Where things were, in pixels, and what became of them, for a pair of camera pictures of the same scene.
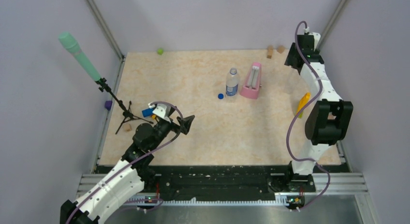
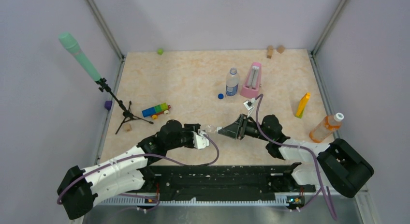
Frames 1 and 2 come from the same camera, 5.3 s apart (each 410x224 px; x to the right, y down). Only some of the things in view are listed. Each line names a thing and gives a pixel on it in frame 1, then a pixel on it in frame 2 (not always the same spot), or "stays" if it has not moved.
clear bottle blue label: x=232 y=82 stays
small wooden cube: x=281 y=49 stays
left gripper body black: x=162 y=129 -> x=185 y=138
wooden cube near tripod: x=127 y=127 stays
